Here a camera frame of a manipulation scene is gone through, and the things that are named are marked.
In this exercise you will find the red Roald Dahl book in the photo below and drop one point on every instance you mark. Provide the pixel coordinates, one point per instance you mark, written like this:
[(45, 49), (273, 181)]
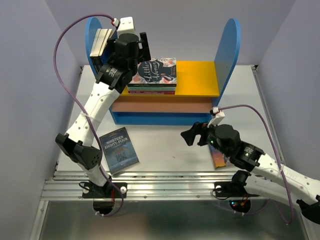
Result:
[(157, 92)]

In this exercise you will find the aluminium rail frame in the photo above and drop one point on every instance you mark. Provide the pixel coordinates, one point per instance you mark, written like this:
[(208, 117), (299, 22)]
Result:
[(168, 168)]

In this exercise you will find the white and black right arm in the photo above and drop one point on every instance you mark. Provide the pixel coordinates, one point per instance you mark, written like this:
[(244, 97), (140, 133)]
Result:
[(258, 174)]

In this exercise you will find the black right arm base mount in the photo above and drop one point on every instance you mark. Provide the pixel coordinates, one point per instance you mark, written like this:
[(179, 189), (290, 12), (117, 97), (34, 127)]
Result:
[(223, 190)]

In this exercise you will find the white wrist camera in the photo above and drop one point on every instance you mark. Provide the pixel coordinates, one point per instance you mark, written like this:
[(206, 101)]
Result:
[(217, 116), (124, 25)]

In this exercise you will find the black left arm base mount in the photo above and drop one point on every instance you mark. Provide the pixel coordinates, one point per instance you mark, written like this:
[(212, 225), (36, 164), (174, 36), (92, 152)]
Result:
[(92, 191)]

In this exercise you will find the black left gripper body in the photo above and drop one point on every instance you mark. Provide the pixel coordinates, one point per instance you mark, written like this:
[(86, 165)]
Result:
[(143, 53)]

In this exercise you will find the sunset cover book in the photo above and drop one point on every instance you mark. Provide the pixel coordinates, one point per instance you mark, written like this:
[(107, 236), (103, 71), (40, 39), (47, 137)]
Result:
[(218, 159)]

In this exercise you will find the teal spine book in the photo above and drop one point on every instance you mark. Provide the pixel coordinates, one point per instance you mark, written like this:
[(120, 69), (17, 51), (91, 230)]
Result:
[(145, 88)]

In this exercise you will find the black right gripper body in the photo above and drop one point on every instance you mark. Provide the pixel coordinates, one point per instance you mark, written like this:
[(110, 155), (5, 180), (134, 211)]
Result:
[(209, 136)]

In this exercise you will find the A Tale of Two Cities book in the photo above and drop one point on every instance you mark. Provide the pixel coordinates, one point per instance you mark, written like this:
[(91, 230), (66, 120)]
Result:
[(102, 38)]

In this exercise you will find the Animal Farm book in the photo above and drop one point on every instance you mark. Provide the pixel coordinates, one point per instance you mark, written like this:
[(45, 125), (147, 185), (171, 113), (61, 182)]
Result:
[(106, 52)]

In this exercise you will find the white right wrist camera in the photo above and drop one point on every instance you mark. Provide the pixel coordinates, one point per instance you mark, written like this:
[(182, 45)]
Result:
[(217, 116)]

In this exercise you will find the Three Days to See book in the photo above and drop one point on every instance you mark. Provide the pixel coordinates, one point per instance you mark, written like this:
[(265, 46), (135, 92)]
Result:
[(97, 64)]

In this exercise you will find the blue and yellow bookshelf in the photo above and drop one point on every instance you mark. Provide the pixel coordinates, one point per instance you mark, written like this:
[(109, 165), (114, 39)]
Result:
[(200, 87)]

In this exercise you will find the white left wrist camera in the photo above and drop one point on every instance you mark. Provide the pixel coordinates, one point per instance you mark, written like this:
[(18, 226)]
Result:
[(124, 25)]

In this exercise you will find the Nineteen Eighty-Four book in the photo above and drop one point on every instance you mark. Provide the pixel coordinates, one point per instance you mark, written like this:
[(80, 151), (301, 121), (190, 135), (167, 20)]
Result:
[(118, 151)]

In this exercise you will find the Little Women book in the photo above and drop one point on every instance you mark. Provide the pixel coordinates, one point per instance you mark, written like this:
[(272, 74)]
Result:
[(157, 72)]

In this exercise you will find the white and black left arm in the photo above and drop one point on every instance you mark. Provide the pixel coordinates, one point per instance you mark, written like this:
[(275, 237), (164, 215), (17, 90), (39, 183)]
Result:
[(77, 142)]

